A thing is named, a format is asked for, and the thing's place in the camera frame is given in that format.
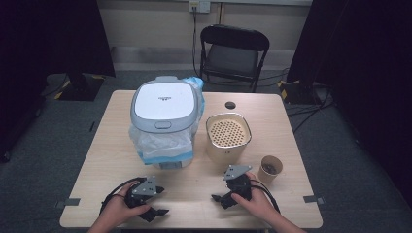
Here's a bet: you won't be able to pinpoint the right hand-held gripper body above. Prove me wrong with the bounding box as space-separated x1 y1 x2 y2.
222 164 255 203

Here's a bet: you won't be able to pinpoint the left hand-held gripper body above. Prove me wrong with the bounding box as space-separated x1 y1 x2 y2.
124 175 165 210

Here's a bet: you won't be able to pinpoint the person's right hand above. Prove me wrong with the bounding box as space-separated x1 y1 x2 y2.
230 171 277 225

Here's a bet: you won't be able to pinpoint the person's left hand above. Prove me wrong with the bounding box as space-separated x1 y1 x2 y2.
97 181 153 229

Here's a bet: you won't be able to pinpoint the brown paper cup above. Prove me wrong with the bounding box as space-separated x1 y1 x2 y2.
257 154 284 185

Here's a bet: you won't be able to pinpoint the dark tea dregs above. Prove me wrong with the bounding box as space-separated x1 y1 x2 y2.
261 163 278 176

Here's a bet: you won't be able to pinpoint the beige bucket with perforated strainer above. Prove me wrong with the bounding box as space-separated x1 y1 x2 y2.
205 112 253 165

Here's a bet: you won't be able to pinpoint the grey tape strip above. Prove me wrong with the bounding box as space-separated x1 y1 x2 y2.
302 194 326 206
53 197 82 210

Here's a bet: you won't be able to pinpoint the grey white-lidded trash can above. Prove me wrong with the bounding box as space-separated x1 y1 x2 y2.
129 75 207 170

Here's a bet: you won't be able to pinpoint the black stand base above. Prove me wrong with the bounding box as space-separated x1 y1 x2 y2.
57 73 107 102
277 79 326 106

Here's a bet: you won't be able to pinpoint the black folding chair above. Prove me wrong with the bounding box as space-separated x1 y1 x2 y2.
199 23 271 93

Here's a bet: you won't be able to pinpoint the black curtain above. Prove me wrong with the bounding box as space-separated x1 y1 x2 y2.
286 0 412 208
0 0 117 163

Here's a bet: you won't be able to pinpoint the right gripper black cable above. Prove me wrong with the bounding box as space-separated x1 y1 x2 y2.
249 179 282 215

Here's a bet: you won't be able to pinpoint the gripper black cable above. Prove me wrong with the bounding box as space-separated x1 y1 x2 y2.
98 177 148 216
249 179 282 215

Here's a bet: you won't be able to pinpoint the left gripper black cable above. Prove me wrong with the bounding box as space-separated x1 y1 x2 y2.
98 177 148 216

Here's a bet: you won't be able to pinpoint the black floor cables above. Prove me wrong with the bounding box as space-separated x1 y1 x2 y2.
286 86 335 134

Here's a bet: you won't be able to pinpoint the black wall socket cable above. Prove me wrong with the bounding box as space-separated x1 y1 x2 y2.
190 11 208 81

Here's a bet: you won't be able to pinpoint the white wall socket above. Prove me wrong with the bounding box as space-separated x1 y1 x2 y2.
189 0 212 15

